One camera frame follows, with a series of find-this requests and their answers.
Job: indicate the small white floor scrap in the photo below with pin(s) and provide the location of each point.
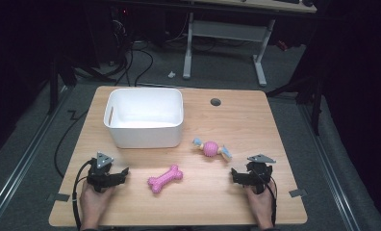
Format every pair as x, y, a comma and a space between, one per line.
171, 74

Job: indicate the white-legged wooden desk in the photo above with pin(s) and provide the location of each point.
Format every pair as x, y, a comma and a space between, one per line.
227, 30

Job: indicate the white plastic bin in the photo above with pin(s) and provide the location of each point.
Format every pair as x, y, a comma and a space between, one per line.
143, 134

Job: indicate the black stand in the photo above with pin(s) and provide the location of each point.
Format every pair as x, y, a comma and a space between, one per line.
313, 96
53, 83

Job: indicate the person's right hand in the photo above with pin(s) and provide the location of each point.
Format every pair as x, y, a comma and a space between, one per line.
262, 203

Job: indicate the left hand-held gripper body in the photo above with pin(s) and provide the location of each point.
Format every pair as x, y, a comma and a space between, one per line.
97, 178

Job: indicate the dark computer tower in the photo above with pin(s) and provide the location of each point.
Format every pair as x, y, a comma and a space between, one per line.
119, 29

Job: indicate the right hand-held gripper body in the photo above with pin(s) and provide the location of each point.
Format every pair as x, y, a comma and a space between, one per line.
259, 174

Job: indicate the pink bone toy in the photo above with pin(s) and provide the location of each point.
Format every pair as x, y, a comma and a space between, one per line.
164, 179

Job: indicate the person's left hand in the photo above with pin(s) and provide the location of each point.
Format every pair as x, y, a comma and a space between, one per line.
92, 202

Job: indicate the metal floor rail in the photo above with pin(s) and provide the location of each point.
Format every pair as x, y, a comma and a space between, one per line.
329, 166
25, 160

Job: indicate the grey tape piece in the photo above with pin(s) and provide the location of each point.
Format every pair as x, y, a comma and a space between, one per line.
297, 192
58, 197

